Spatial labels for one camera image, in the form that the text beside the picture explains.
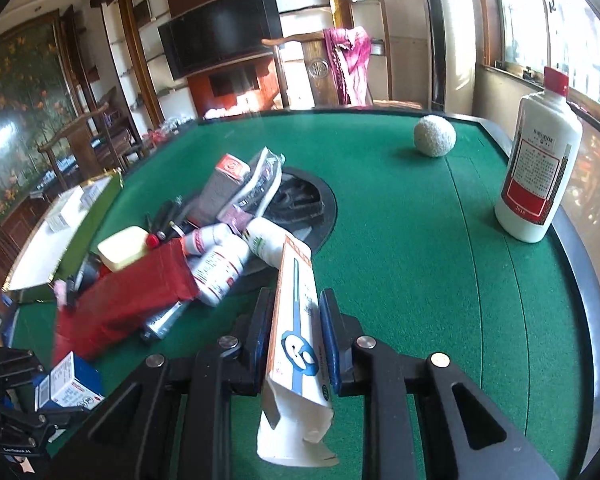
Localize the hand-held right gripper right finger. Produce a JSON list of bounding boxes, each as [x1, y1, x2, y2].
[[319, 287, 561, 480]]

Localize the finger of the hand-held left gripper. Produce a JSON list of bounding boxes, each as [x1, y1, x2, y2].
[[0, 349, 48, 381], [0, 405, 86, 443]]

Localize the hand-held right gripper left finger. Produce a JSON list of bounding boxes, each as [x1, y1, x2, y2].
[[50, 287, 276, 480]]

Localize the long white orange carton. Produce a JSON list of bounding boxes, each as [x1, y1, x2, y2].
[[256, 234, 341, 466]]

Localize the small blue white box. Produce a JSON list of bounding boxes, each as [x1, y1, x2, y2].
[[34, 351, 105, 411]]

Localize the large white pill bottle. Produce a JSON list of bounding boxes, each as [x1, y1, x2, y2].
[[190, 235, 251, 308]]

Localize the white bottle green label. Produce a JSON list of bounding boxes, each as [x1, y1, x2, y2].
[[244, 217, 293, 266]]

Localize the silver metal tube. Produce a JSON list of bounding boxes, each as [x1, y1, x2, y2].
[[140, 300, 186, 343]]

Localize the white bottle red label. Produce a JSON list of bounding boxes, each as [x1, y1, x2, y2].
[[180, 224, 233, 257]]

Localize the green gold cardboard tray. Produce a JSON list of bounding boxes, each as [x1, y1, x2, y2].
[[2, 170, 126, 303]]

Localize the red cloth pouch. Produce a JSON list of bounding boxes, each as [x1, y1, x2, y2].
[[52, 247, 201, 361]]

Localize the long black marker red cap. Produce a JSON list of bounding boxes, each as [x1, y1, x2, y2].
[[147, 200, 181, 248]]

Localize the grey box red label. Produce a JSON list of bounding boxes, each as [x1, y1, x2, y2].
[[187, 154, 253, 226]]

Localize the clear cartoon print pouch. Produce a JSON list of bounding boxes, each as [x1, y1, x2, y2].
[[220, 146, 286, 233]]

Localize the yellow soap block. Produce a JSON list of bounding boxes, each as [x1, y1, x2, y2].
[[96, 226, 151, 272]]

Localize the white foam ball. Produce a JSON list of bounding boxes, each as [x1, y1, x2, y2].
[[413, 115, 457, 159]]

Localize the round grey table hub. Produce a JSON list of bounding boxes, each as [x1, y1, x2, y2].
[[250, 167, 338, 281]]

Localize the white carton with barcode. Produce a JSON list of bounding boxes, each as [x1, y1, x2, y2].
[[80, 180, 113, 207]]

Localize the dark wooden armchair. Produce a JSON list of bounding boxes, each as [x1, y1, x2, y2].
[[37, 102, 146, 181]]

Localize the black electric fireplace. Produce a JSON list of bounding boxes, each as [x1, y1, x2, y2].
[[207, 67, 261, 98]]

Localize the white liquor bottle red cap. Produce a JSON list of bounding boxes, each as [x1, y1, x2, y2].
[[495, 66, 584, 244]]

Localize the wooden chair with medallion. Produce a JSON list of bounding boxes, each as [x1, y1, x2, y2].
[[261, 27, 381, 111]]

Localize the magenta cloth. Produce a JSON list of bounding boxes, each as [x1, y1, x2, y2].
[[322, 25, 372, 107]]

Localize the black flat television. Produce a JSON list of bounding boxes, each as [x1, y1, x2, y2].
[[157, 0, 285, 81]]

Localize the white standing air conditioner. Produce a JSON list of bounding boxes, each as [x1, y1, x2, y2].
[[421, 0, 478, 113]]

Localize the flower wall painting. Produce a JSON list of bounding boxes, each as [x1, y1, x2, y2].
[[0, 22, 81, 221]]

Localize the wooden wall shelf unit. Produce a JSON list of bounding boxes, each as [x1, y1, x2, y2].
[[87, 0, 391, 126]]

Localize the large wooden frame window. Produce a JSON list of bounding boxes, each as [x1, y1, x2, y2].
[[480, 0, 600, 111]]

